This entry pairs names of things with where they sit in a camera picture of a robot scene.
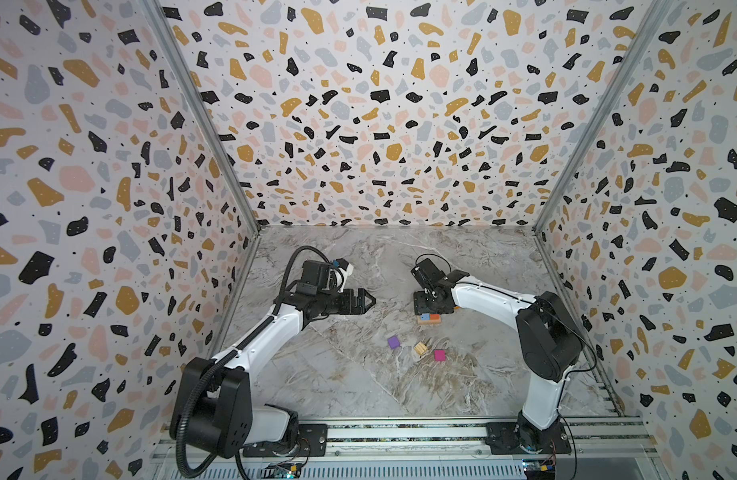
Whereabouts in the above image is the purple cube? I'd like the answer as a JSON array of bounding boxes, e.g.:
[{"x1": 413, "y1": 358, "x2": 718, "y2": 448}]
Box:
[{"x1": 388, "y1": 336, "x2": 401, "y2": 350}]

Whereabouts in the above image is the ridged natural wood cube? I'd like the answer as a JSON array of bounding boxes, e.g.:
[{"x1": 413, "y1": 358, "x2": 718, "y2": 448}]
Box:
[{"x1": 414, "y1": 342, "x2": 430, "y2": 360}]

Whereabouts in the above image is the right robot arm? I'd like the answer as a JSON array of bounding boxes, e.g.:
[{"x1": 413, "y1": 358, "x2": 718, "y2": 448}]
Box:
[{"x1": 411, "y1": 259, "x2": 585, "y2": 453}]

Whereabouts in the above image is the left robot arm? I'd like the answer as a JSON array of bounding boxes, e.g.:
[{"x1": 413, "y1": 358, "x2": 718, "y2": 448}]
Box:
[{"x1": 170, "y1": 258, "x2": 376, "y2": 478}]

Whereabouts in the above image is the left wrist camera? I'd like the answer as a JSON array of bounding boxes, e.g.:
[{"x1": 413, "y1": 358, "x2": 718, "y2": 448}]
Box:
[{"x1": 332, "y1": 258, "x2": 354, "y2": 293}]

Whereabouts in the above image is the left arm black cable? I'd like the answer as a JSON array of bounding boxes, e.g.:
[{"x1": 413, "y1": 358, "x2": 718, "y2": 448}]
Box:
[{"x1": 174, "y1": 245, "x2": 334, "y2": 480}]

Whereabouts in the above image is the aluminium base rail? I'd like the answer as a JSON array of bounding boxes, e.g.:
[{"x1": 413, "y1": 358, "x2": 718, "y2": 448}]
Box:
[{"x1": 148, "y1": 416, "x2": 664, "y2": 480}]

